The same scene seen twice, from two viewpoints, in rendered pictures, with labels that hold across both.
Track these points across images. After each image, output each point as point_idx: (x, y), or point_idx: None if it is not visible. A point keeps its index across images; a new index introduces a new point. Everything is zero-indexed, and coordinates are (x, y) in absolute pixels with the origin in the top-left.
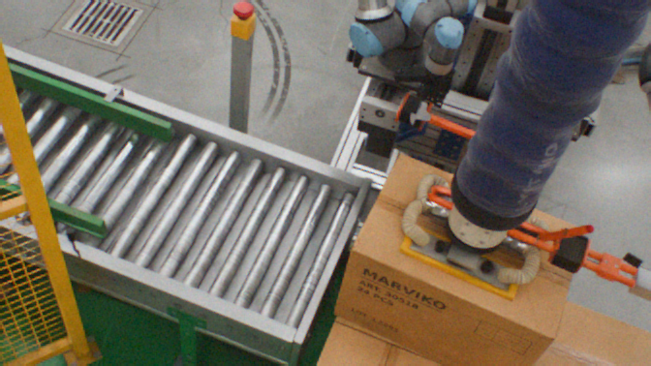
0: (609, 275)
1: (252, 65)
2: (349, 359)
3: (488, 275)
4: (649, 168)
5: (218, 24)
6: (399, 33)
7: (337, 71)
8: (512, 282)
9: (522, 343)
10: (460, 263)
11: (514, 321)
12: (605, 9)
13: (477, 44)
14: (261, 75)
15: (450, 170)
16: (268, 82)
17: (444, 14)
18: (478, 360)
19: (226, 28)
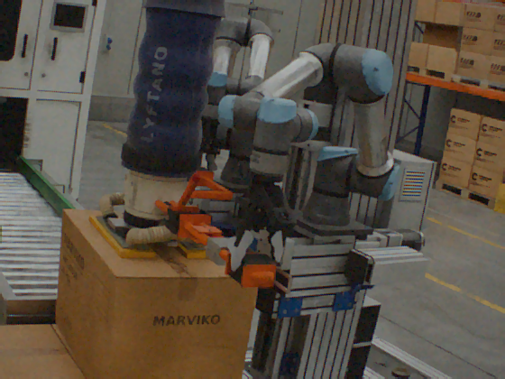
0: (196, 233)
1: (251, 335)
2: (27, 336)
3: (123, 239)
4: None
5: (253, 314)
6: (222, 127)
7: None
8: (129, 237)
9: (106, 298)
10: (111, 224)
11: (104, 261)
12: None
13: (293, 169)
14: (250, 340)
15: (271, 338)
16: (251, 345)
17: (230, 82)
18: (94, 352)
19: (257, 317)
